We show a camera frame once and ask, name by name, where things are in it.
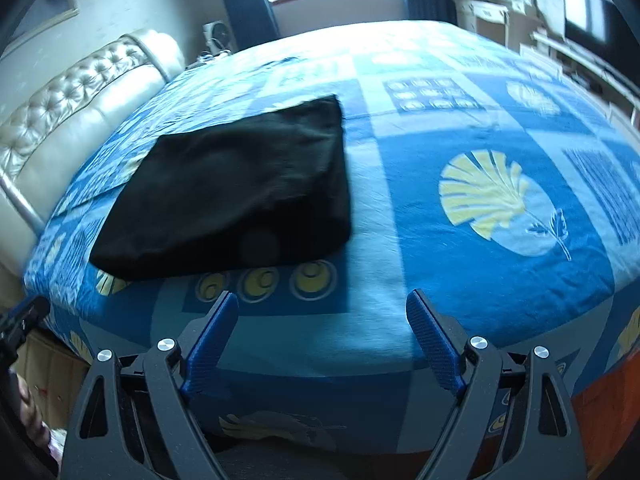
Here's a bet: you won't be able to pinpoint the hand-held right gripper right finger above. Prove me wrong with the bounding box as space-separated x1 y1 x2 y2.
406 288 588 480

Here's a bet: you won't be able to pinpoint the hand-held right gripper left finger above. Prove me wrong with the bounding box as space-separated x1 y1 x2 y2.
60 290 240 480

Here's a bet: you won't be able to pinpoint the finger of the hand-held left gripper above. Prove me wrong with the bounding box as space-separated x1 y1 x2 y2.
0 296 52 362

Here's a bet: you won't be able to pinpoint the black pants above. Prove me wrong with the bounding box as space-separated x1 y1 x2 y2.
89 95 354 281

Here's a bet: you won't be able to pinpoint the person's left hand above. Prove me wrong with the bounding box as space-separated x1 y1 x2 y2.
17 379 52 462

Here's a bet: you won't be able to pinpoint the brown cardboard box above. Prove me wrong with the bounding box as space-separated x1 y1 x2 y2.
15 329 92 434

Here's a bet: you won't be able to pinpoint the blue printed bed sheet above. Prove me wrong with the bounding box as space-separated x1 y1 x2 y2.
22 20 640 457

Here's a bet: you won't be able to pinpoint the cream tufted leather headboard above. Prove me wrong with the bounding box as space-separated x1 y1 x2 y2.
0 29 187 292

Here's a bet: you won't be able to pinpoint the small white fan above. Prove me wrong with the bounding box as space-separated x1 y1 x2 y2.
202 20 234 59

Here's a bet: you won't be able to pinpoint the white television cabinet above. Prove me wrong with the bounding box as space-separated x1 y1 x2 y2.
520 30 640 127

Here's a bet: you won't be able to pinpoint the black flat television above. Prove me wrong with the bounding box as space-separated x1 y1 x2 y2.
562 0 622 54

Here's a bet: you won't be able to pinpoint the framed wall picture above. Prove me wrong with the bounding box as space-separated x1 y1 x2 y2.
9 0 82 47

